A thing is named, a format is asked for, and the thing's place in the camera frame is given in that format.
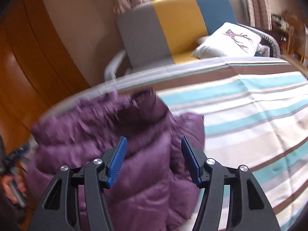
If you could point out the grey yellow blue headboard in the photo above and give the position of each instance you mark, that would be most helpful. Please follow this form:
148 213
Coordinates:
164 32

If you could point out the white printed pillow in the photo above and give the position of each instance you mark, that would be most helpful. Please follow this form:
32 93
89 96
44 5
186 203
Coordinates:
228 40

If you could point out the striped bed sheet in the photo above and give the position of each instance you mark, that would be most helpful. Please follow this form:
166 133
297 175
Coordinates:
254 111

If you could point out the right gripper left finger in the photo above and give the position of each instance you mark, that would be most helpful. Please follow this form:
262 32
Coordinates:
58 208

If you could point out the wooden wardrobe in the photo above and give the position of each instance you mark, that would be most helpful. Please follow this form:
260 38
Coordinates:
37 71

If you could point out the grey round baby nest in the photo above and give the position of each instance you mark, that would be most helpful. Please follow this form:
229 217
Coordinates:
273 44

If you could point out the purple down jacket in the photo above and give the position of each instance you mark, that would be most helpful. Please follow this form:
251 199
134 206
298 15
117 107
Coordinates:
154 190

